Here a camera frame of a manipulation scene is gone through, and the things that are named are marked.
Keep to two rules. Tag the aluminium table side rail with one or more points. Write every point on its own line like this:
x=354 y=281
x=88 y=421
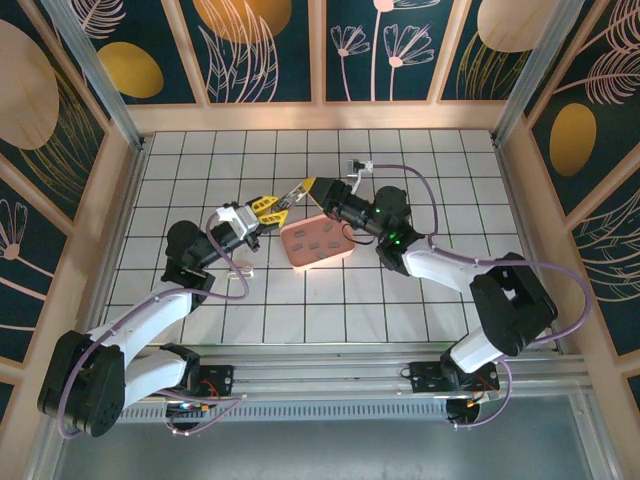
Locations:
x=119 y=235
x=531 y=240

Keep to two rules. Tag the aluminium frame post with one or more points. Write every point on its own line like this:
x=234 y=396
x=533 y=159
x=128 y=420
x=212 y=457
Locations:
x=529 y=75
x=103 y=85

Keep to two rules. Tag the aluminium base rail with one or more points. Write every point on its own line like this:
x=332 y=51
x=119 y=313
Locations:
x=320 y=372

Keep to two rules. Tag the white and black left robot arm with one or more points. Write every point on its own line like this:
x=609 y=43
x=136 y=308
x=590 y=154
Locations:
x=150 y=310

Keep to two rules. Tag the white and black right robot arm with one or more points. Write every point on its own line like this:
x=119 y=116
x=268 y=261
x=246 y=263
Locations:
x=440 y=267

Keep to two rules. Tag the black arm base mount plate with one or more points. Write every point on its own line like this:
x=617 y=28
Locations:
x=425 y=377
x=220 y=380

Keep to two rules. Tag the pink plastic tray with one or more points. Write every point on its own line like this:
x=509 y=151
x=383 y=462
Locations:
x=306 y=260

